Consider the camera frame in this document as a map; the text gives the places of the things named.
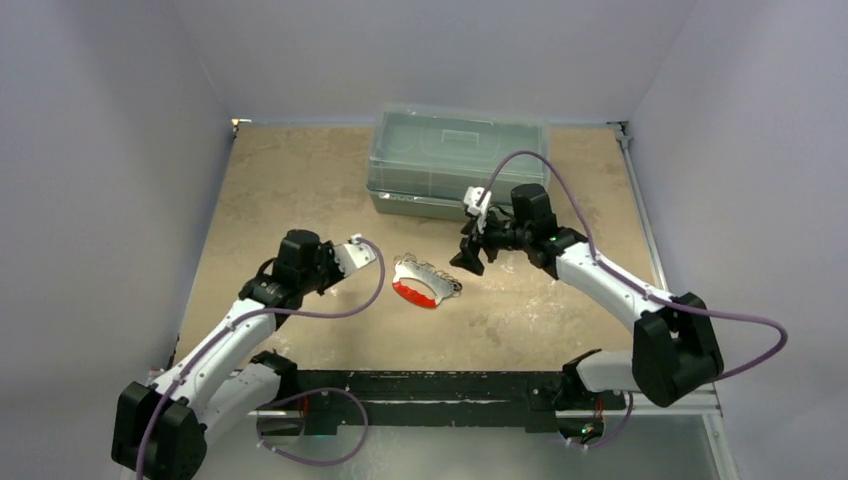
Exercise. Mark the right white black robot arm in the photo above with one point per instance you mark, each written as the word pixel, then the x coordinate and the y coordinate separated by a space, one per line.
pixel 674 348

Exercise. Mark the clear lidded grey storage box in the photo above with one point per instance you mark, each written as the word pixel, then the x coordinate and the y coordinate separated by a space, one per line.
pixel 422 159

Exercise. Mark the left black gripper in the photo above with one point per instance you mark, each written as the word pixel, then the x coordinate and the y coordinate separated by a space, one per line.
pixel 327 251

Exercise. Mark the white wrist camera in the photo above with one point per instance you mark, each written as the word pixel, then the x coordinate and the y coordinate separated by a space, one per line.
pixel 477 201
pixel 353 255

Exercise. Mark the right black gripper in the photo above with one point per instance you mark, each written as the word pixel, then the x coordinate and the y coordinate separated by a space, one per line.
pixel 486 238

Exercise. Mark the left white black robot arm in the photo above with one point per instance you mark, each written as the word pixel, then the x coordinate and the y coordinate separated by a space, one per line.
pixel 163 428

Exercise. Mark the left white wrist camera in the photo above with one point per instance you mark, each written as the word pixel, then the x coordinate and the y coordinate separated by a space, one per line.
pixel 353 255

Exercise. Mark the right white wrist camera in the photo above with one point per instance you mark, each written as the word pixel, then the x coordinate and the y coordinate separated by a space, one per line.
pixel 477 201

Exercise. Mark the aluminium frame rail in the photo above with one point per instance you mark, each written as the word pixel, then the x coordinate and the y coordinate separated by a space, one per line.
pixel 164 428

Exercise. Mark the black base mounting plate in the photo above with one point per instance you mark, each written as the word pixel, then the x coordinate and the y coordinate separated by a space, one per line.
pixel 535 401

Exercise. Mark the red handled metal key tool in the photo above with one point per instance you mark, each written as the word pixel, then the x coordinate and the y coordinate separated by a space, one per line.
pixel 422 284

